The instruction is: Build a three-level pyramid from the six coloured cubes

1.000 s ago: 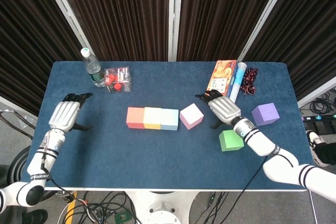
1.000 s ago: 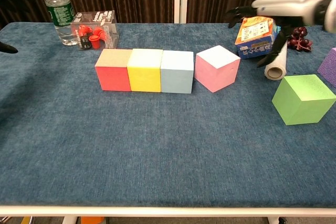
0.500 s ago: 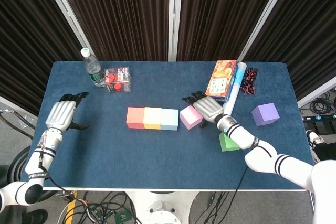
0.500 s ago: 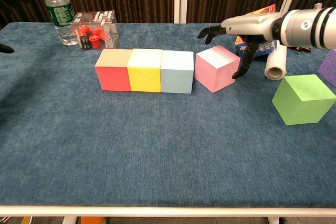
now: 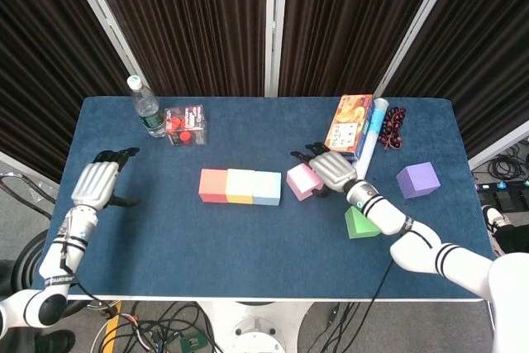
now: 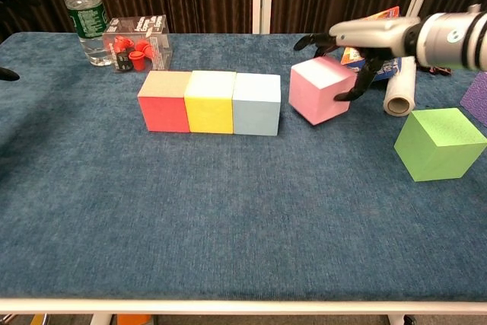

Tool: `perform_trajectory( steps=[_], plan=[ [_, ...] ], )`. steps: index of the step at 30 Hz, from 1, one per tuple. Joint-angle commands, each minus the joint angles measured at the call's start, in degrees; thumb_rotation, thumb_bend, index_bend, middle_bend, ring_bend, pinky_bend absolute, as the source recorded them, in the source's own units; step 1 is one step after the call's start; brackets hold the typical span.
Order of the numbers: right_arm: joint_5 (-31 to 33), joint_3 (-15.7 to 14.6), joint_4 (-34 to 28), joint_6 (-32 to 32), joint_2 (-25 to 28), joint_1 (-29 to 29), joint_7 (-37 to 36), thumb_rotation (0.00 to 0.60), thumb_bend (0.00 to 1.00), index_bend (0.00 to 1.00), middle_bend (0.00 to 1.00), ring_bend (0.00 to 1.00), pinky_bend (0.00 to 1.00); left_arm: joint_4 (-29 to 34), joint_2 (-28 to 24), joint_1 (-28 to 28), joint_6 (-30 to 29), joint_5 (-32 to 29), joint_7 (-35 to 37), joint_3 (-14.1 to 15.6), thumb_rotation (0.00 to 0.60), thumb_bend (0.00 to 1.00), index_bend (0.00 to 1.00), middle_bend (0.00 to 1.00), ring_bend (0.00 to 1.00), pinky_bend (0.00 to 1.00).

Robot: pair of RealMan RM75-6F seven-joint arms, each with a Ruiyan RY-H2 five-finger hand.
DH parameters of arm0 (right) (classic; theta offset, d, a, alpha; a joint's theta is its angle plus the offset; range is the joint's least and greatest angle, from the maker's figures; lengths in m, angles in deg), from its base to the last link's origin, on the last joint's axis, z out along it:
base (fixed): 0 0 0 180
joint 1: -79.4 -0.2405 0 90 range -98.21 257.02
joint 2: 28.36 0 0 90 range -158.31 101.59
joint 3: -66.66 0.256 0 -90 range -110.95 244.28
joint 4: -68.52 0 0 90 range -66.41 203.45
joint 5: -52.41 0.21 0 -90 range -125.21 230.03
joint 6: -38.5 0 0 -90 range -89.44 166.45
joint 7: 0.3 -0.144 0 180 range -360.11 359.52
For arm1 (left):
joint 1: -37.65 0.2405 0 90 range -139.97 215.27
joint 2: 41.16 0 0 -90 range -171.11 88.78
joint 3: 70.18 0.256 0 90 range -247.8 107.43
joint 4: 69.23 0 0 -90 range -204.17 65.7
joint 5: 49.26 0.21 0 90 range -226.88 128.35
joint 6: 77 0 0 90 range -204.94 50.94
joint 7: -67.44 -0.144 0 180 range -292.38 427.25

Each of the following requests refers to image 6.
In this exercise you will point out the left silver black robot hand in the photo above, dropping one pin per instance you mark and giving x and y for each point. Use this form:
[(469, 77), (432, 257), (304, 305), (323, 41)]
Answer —
[(9, 75)]

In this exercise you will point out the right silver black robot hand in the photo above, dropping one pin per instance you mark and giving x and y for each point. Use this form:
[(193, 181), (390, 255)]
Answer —
[(373, 34)]

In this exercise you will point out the pink cube block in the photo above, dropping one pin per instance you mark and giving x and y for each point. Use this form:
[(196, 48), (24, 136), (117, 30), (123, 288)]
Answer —
[(316, 93)]

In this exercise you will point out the green cube block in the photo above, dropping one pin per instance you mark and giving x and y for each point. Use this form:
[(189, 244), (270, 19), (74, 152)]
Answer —
[(437, 157)]

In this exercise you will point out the light blue cube block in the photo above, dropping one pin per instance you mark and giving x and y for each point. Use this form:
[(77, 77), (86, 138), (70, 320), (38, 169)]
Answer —
[(255, 115)]

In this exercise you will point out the red cube block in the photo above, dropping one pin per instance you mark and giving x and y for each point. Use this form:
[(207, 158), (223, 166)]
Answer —
[(163, 115)]

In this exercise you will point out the yellow cube block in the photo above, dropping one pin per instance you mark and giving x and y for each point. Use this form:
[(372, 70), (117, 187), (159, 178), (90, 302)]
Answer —
[(209, 115)]

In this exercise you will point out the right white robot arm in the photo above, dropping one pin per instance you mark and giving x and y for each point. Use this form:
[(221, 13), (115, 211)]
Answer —
[(452, 41)]

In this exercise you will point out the purple cube block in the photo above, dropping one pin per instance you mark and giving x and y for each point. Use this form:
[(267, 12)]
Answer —
[(477, 100)]

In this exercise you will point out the blue orange cookie box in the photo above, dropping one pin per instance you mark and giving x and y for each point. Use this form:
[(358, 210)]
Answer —
[(392, 69)]

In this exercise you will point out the plastic wrap roll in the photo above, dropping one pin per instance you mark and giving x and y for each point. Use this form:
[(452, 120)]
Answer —
[(399, 93)]

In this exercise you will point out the dark red grape bunch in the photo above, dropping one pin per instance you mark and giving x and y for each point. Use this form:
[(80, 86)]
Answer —
[(437, 71)]

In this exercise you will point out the clear plastic water bottle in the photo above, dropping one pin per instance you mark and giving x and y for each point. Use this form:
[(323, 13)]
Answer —
[(85, 16)]

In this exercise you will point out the clear box with red stoppers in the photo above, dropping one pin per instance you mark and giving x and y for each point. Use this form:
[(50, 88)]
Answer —
[(141, 51)]

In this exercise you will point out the blue fabric table cover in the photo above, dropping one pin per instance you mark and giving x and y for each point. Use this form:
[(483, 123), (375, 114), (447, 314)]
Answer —
[(152, 226)]

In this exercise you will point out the orange object under table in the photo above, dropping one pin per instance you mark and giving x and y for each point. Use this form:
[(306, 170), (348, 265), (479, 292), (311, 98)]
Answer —
[(133, 320)]

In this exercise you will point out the white table frame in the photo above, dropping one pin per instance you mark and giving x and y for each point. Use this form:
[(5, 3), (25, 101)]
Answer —
[(243, 306)]

